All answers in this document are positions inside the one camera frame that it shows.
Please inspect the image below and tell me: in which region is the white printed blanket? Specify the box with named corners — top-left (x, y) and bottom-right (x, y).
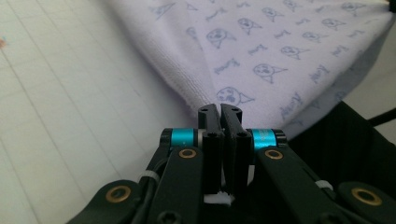
top-left (105, 0), bottom-right (396, 142)

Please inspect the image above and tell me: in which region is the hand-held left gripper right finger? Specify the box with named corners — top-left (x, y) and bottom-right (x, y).
top-left (219, 103), bottom-right (253, 196)

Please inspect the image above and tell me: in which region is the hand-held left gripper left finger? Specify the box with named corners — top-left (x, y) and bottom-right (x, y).
top-left (197, 103), bottom-right (226, 196)

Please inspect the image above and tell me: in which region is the right hand-held gripper cable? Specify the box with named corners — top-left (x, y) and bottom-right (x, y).
top-left (366, 106), bottom-right (396, 128)

